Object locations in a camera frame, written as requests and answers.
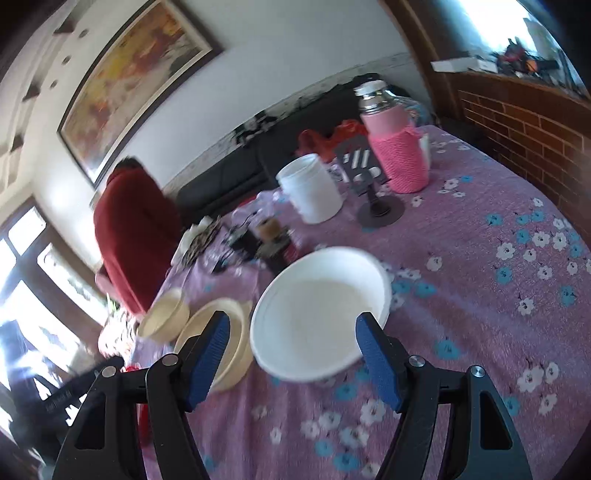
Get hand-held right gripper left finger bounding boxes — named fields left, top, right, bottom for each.
left=53, top=310, right=232, bottom=480

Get white plastic bucket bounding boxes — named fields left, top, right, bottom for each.
left=276, top=154, right=345, bottom=225

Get flat white box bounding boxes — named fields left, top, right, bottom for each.
left=431, top=56, right=499, bottom=75

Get cream plate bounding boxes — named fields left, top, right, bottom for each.
left=173, top=298, right=254, bottom=393

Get tangled dark tools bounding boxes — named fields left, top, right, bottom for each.
left=492, top=39, right=578, bottom=86

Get framed painting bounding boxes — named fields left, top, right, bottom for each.
left=56, top=0, right=225, bottom=188

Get beige tape roll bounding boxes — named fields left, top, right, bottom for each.
left=256, top=218, right=282, bottom=241

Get white bowl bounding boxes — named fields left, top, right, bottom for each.
left=249, top=246, right=393, bottom=383

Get red plastic bag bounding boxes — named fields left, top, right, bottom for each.
left=297, top=119, right=370, bottom=163

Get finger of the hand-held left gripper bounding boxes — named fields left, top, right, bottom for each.
left=74, top=355, right=125, bottom=393

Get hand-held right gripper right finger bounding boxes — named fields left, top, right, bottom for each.
left=355, top=311, right=532, bottom=480

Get black round tin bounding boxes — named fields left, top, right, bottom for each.
left=268, top=233, right=302, bottom=274

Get brick counter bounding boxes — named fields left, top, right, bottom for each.
left=383, top=0, right=591, bottom=217

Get bright window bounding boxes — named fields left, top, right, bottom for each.
left=0, top=198, right=112, bottom=416

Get black sofa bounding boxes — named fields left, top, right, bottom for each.
left=175, top=74, right=416, bottom=217

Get leopard print cloth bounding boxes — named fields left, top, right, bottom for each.
left=173, top=215, right=225, bottom=268

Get purple floral tablecloth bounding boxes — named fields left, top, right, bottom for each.
left=99, top=122, right=591, bottom=480

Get pink knitted thermos flask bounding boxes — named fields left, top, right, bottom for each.
left=353, top=79, right=432, bottom=195

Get cream bowl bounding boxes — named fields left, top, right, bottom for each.
left=137, top=288, right=191, bottom=343

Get black phone stand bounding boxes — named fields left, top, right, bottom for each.
left=335, top=138, right=407, bottom=228

